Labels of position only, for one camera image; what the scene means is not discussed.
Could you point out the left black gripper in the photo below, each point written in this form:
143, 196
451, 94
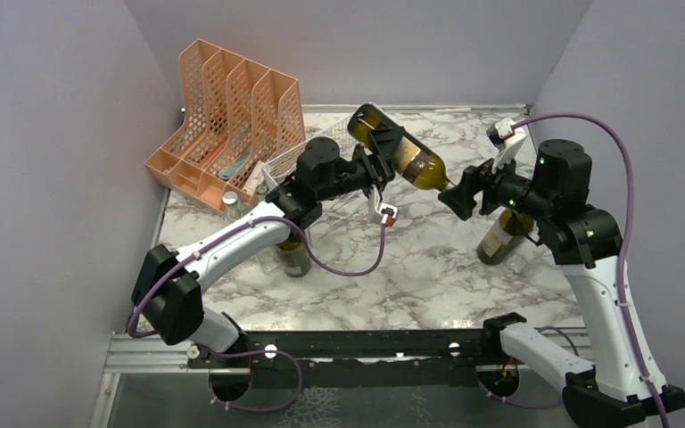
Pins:
379, 167

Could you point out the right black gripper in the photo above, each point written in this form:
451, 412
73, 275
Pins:
461, 196

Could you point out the green wine bottle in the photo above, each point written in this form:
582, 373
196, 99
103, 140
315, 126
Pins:
506, 234
293, 257
417, 164

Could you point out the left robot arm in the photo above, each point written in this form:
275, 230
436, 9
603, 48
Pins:
169, 288

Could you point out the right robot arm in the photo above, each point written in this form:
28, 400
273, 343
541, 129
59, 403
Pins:
621, 385

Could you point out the clear glass bottle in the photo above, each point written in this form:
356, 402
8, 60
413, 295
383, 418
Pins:
233, 206

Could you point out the orange plastic file organizer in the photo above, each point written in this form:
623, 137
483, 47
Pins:
238, 113

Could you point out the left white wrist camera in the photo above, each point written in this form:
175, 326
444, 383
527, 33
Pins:
379, 211

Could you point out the white wire wine rack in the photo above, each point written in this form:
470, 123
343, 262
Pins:
314, 161

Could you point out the black metal base rail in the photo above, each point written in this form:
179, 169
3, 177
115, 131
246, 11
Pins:
282, 360

